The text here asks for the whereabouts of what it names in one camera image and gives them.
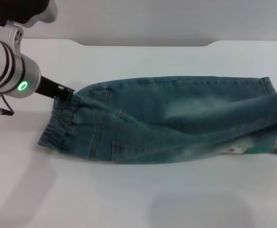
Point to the blue denim shorts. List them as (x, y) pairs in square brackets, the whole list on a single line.
[(152, 123)]

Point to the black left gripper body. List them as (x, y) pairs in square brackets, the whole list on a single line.
[(50, 89)]

